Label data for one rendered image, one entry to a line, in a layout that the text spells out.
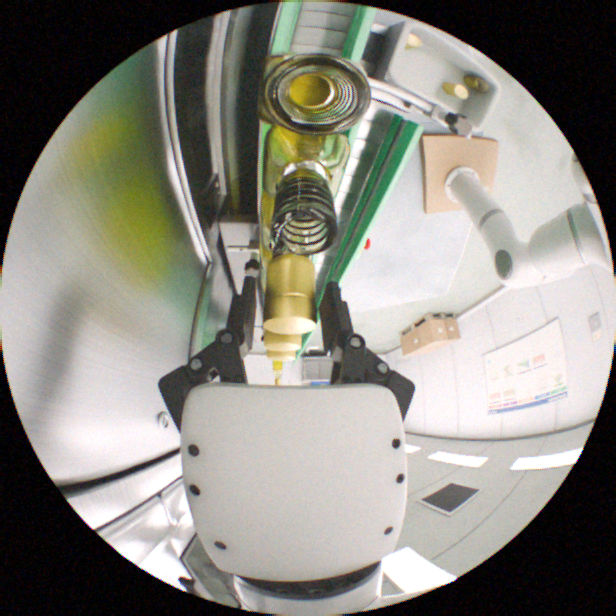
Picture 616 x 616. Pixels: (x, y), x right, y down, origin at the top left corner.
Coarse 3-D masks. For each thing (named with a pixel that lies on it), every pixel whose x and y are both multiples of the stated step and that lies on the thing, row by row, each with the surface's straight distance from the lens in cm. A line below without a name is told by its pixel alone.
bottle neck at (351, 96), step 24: (288, 72) 6; (312, 72) 9; (336, 72) 6; (360, 72) 6; (264, 96) 6; (288, 96) 9; (336, 96) 9; (360, 96) 6; (288, 120) 6; (312, 120) 6; (336, 120) 6
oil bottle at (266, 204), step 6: (264, 198) 16; (270, 198) 16; (264, 204) 16; (270, 204) 16; (264, 210) 16; (270, 210) 15; (264, 216) 16; (270, 216) 15; (264, 222) 16; (270, 222) 15; (264, 228) 16; (270, 228) 15; (264, 234) 16; (264, 240) 17; (270, 240) 16; (264, 246) 17; (270, 246) 17
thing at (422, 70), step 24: (408, 24) 44; (432, 48) 52; (456, 48) 47; (408, 72) 48; (432, 72) 51; (456, 72) 54; (480, 72) 52; (432, 96) 50; (480, 96) 54; (480, 120) 50
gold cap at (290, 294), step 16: (288, 256) 13; (272, 272) 13; (288, 272) 12; (304, 272) 13; (272, 288) 12; (288, 288) 12; (304, 288) 12; (272, 304) 12; (288, 304) 11; (304, 304) 12; (272, 320) 12; (288, 320) 11; (304, 320) 11
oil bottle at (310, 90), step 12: (264, 60) 13; (276, 60) 12; (348, 60) 12; (264, 72) 12; (300, 84) 14; (312, 84) 14; (324, 84) 14; (300, 96) 14; (312, 96) 14; (324, 96) 14; (264, 120) 13
